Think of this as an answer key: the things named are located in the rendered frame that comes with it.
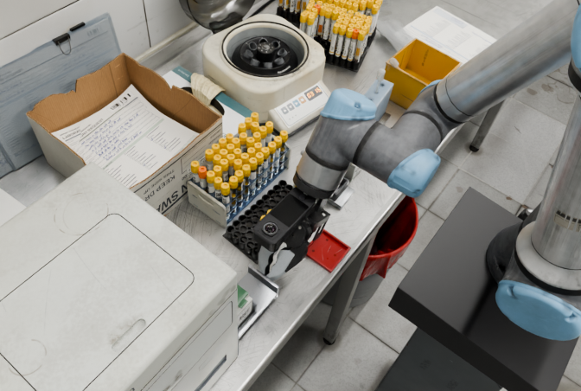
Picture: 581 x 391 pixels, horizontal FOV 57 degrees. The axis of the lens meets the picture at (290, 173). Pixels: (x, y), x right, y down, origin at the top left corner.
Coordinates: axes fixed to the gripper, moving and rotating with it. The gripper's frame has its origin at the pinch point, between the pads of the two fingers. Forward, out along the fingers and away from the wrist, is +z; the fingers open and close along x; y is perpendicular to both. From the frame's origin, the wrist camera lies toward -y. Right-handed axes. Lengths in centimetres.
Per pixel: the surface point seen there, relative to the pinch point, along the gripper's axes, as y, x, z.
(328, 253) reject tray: 14.2, -4.7, -3.0
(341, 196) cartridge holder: 24.0, 0.6, -9.9
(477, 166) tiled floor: 170, -10, 9
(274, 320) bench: -0.6, -5.1, 5.8
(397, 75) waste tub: 49, 9, -32
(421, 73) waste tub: 63, 7, -33
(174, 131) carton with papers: 10.7, 35.6, -7.7
